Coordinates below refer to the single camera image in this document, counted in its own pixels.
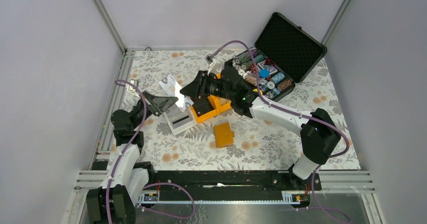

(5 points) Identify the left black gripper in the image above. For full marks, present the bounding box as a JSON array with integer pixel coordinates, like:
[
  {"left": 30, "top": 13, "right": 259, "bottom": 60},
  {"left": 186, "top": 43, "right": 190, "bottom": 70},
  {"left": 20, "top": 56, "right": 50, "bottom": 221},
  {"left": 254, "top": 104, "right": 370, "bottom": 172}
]
[{"left": 130, "top": 91, "right": 178, "bottom": 130}]

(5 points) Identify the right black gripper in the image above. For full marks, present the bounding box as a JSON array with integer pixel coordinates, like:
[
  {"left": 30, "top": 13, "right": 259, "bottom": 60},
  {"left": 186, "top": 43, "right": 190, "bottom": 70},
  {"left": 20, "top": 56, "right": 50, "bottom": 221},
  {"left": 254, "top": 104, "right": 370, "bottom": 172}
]
[{"left": 179, "top": 70, "right": 234, "bottom": 101}]

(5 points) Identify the white VIP card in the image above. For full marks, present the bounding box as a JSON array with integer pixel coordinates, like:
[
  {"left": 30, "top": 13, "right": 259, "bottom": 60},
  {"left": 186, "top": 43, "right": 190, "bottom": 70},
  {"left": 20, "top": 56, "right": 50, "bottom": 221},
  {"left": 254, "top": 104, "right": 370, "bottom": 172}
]
[{"left": 159, "top": 74, "right": 194, "bottom": 112}]

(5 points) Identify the yellow divided plastic bin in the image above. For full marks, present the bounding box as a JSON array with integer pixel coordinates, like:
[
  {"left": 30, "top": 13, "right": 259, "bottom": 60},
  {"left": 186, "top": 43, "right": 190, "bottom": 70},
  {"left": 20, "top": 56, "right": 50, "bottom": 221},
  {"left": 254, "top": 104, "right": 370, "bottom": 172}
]
[{"left": 191, "top": 73, "right": 231, "bottom": 123}]

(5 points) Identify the orange card holder wallet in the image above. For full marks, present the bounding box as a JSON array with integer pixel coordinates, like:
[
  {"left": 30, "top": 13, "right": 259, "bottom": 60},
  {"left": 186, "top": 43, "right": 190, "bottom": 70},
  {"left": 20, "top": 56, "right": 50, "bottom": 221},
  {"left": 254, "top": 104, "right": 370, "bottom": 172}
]
[{"left": 213, "top": 122, "right": 234, "bottom": 148}]

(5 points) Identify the clear plastic card bin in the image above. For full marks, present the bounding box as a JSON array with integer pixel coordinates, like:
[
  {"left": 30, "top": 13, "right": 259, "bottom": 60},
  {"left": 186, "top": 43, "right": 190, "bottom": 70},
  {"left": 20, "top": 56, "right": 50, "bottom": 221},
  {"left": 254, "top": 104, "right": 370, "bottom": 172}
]
[{"left": 163, "top": 105, "right": 197, "bottom": 136}]

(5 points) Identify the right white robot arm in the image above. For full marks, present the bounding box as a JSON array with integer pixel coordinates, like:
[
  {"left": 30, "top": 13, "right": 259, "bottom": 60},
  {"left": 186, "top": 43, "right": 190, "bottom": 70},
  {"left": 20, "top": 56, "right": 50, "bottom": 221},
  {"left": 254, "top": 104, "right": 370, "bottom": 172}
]
[{"left": 180, "top": 67, "right": 341, "bottom": 190}]

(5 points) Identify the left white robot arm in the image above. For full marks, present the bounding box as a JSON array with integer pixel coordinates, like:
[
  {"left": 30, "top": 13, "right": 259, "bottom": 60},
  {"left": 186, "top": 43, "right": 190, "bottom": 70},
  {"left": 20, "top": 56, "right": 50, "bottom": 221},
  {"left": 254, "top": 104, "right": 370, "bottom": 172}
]
[{"left": 86, "top": 91, "right": 178, "bottom": 223}]

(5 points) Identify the white magnetic stripe card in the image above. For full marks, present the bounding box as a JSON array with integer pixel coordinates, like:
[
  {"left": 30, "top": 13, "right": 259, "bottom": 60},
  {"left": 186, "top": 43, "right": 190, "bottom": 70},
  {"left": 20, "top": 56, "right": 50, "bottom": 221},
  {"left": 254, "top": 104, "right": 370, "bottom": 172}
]
[{"left": 172, "top": 115, "right": 192, "bottom": 126}]

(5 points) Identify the playing card deck box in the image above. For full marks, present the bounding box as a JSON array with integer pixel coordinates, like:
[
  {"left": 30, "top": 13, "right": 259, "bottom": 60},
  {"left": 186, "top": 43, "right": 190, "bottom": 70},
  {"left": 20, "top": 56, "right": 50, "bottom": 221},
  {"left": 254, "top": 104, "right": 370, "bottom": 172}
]
[{"left": 257, "top": 62, "right": 277, "bottom": 76}]

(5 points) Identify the blue round chip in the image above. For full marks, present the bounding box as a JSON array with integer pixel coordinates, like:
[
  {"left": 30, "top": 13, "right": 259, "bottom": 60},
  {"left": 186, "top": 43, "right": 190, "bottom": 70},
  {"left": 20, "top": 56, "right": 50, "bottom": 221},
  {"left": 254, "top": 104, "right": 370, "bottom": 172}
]
[{"left": 259, "top": 69, "right": 270, "bottom": 78}]

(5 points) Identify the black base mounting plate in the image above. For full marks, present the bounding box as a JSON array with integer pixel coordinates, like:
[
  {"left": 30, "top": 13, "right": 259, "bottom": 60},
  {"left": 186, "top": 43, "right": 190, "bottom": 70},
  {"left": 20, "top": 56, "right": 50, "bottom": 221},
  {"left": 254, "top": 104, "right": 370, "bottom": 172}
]
[{"left": 137, "top": 170, "right": 322, "bottom": 204}]

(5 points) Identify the black poker chip case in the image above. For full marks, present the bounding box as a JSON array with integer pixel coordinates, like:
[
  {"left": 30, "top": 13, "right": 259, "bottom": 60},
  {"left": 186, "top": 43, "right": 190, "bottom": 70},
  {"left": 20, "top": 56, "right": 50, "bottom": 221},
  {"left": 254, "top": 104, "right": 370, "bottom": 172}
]
[{"left": 225, "top": 12, "right": 327, "bottom": 102}]

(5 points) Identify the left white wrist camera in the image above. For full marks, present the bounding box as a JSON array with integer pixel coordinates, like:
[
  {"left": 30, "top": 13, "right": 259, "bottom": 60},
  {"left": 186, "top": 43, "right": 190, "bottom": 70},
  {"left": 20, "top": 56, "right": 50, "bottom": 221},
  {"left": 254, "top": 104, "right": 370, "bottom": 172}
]
[{"left": 127, "top": 79, "right": 139, "bottom": 93}]

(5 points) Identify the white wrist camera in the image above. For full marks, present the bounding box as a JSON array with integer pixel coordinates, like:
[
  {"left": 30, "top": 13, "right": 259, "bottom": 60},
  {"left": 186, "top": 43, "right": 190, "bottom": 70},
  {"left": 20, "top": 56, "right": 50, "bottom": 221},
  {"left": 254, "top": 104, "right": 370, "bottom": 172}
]
[
  {"left": 127, "top": 79, "right": 139, "bottom": 93},
  {"left": 205, "top": 54, "right": 218, "bottom": 74}
]

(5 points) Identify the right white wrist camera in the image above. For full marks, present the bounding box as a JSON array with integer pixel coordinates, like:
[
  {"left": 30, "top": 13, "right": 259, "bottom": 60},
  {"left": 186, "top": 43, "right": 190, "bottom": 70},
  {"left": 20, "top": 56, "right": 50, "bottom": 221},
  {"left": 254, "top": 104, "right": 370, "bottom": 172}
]
[{"left": 205, "top": 54, "right": 218, "bottom": 74}]

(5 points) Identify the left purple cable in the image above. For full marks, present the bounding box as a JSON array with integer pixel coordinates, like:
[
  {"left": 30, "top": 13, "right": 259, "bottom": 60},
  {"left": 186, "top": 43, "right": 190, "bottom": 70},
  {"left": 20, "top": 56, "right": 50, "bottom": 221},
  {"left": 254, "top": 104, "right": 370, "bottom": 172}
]
[{"left": 105, "top": 79, "right": 196, "bottom": 224}]

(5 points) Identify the purple cable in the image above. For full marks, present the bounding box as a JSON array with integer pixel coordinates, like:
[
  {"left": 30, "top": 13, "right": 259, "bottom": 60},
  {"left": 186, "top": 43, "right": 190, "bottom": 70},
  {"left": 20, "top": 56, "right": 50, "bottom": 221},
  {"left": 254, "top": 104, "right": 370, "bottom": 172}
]
[
  {"left": 105, "top": 79, "right": 196, "bottom": 224},
  {"left": 206, "top": 40, "right": 351, "bottom": 224}
]

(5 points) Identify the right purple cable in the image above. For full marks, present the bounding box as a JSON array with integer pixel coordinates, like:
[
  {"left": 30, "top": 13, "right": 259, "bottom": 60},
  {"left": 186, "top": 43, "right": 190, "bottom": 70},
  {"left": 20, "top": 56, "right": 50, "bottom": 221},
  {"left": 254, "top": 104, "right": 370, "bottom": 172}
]
[{"left": 206, "top": 40, "right": 351, "bottom": 224}]

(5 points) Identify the aluminium frame rail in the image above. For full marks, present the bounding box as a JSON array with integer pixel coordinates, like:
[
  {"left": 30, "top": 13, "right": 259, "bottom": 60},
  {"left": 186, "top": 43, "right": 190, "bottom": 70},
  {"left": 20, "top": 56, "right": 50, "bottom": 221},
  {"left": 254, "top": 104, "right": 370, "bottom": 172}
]
[{"left": 88, "top": 49, "right": 135, "bottom": 170}]

